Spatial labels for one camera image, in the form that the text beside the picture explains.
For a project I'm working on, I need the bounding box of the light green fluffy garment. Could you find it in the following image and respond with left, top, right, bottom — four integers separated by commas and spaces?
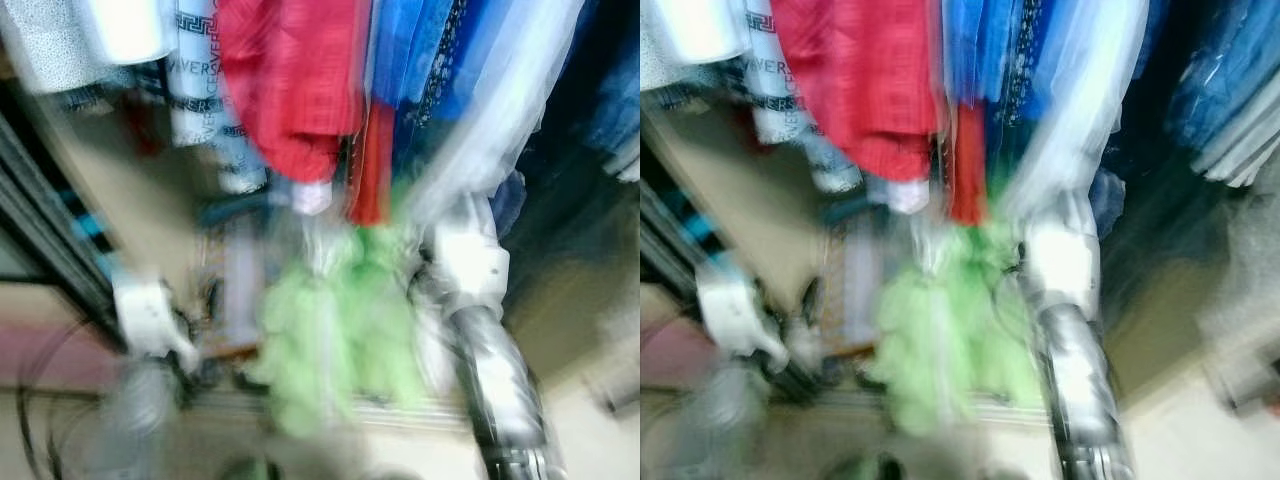
865, 180, 1046, 441
245, 180, 436, 441

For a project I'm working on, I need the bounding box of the blue denim garment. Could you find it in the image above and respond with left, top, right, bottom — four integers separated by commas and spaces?
1165, 0, 1280, 186
585, 30, 641, 181

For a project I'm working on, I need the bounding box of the white black-lettered garment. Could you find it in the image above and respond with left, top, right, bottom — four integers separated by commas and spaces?
165, 0, 271, 196
745, 0, 866, 196

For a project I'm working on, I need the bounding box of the white speckled garment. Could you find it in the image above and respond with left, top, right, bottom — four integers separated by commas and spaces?
640, 0, 751, 91
0, 0, 181, 96

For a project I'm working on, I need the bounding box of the red hanging garment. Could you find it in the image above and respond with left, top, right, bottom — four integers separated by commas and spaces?
770, 0, 991, 226
215, 0, 396, 226

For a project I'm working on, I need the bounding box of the blue hanging garment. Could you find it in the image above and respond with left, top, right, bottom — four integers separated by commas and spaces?
940, 0, 1061, 151
365, 0, 521, 151

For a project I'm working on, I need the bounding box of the dark sliding door rail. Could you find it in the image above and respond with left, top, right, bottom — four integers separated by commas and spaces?
640, 180, 721, 311
0, 110, 126, 341

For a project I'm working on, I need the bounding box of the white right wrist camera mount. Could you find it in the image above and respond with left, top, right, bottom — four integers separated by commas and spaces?
425, 195, 511, 321
1015, 195, 1106, 321

